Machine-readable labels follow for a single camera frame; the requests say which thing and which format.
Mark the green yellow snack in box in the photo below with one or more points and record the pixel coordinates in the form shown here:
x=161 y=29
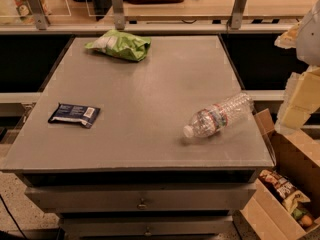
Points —
x=295 y=206

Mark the left metal bracket post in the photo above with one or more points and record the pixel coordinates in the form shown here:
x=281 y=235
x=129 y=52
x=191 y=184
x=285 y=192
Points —
x=41 y=21

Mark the brown cardboard box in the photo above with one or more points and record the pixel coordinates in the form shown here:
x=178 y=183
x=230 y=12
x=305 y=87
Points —
x=298 y=160

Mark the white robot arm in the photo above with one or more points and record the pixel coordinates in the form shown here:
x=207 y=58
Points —
x=308 y=40

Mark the right metal bracket post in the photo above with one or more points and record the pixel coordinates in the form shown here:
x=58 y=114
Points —
x=235 y=20

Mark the dark blue snack packet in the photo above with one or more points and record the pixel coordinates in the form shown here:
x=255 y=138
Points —
x=77 y=114

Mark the clear plastic water bottle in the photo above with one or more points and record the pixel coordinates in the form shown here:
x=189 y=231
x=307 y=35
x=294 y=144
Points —
x=216 y=117

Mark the upper grey drawer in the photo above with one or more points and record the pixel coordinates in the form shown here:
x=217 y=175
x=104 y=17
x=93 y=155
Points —
x=132 y=198

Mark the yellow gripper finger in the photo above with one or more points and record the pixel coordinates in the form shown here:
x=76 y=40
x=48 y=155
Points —
x=288 y=39
x=301 y=100

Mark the metal bracket post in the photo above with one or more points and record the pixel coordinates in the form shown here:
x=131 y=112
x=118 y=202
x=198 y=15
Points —
x=118 y=14
x=41 y=21
x=235 y=20

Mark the grey drawer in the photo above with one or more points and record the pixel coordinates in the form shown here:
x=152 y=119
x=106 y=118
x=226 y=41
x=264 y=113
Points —
x=132 y=198
x=146 y=226

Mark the brown snack bag in box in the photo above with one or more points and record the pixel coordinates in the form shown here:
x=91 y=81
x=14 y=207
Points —
x=281 y=187

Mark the middle metal bracket post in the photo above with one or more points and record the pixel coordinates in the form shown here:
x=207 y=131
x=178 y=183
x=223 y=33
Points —
x=118 y=14

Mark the green rice chip bag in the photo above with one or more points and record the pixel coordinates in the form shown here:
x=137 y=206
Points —
x=121 y=45

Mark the lower grey drawer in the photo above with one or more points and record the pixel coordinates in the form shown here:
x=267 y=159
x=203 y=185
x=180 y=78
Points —
x=146 y=226

